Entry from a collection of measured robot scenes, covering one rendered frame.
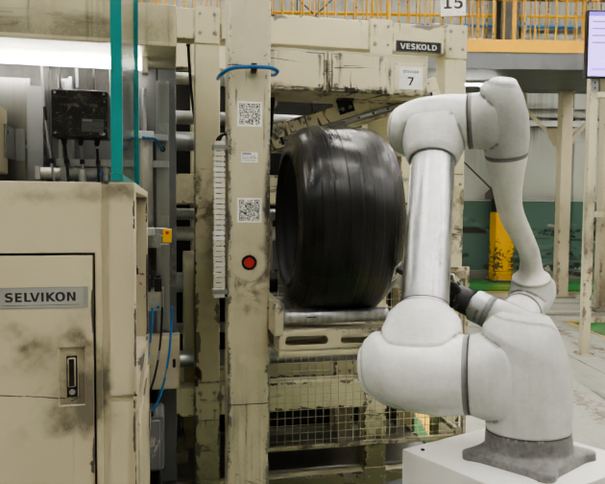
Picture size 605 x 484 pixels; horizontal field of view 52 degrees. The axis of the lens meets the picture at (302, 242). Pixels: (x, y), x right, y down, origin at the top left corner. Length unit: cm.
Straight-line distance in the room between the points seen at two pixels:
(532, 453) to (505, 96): 76
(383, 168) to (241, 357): 72
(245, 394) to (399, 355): 87
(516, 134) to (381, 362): 63
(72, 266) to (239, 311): 91
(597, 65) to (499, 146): 438
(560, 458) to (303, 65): 153
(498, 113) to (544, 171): 1070
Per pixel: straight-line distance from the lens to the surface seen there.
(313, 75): 226
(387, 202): 179
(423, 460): 128
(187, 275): 267
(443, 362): 121
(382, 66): 234
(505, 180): 157
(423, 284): 130
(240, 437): 204
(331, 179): 177
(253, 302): 194
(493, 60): 803
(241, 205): 191
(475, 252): 1173
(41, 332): 113
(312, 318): 190
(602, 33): 596
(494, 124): 152
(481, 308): 176
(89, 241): 111
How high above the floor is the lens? 122
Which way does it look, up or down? 3 degrees down
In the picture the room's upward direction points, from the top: straight up
